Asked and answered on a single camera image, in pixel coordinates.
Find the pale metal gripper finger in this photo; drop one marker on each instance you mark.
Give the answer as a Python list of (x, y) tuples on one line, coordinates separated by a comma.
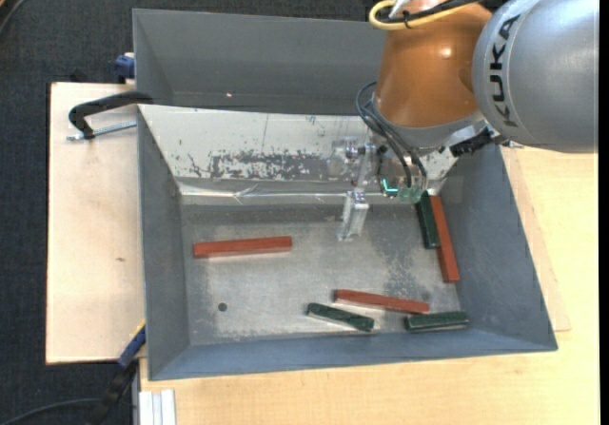
[(343, 159), (353, 218)]

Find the red-brown flat block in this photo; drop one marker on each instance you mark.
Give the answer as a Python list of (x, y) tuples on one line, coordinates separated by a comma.
[(447, 247), (380, 301), (242, 247)]

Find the grey metal bin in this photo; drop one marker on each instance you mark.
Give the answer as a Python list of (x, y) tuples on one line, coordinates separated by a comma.
[(285, 280)]

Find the black cylinder on white bracket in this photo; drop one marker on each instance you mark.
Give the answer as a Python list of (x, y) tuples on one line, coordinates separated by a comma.
[(468, 145)]

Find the dark green flat block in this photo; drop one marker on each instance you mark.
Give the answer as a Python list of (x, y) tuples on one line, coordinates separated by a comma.
[(340, 316), (437, 321), (428, 223)]

